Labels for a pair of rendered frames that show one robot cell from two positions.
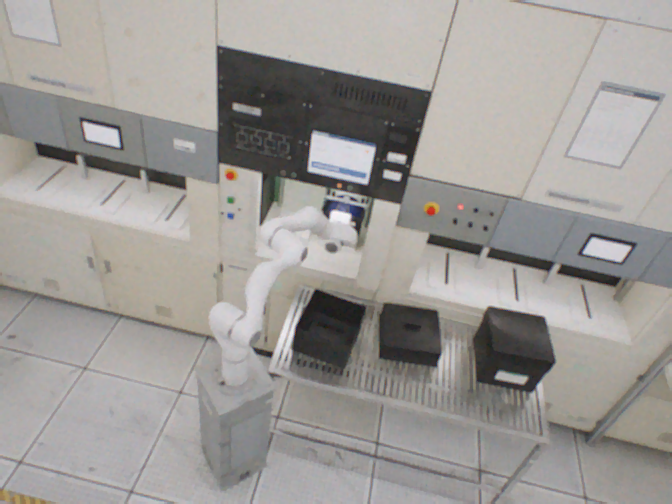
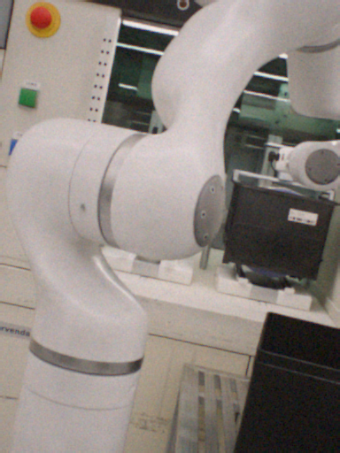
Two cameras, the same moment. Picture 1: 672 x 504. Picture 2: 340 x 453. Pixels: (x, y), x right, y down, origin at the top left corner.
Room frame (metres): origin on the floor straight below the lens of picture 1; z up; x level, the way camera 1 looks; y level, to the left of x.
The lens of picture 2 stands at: (0.57, 0.32, 1.19)
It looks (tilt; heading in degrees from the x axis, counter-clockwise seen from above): 7 degrees down; 356
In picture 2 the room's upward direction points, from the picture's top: 12 degrees clockwise
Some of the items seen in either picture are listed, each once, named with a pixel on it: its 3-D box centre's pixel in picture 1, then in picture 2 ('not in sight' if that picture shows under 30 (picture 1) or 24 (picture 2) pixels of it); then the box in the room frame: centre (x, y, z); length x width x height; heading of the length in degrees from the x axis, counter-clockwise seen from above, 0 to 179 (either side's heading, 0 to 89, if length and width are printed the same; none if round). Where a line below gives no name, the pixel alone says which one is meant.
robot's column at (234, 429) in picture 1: (234, 420); not in sight; (1.33, 0.33, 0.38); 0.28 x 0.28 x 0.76; 40
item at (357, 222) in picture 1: (344, 212); (276, 214); (2.30, -0.03, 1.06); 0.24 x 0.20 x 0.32; 85
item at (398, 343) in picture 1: (410, 331); not in sight; (1.73, -0.46, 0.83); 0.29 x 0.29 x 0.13; 2
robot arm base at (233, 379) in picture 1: (235, 364); (69, 437); (1.33, 0.33, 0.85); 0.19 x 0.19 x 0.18
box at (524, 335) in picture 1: (510, 349); not in sight; (1.68, -0.94, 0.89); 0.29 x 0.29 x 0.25; 89
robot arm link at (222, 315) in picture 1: (230, 330); (82, 236); (1.35, 0.36, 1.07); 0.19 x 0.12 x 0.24; 60
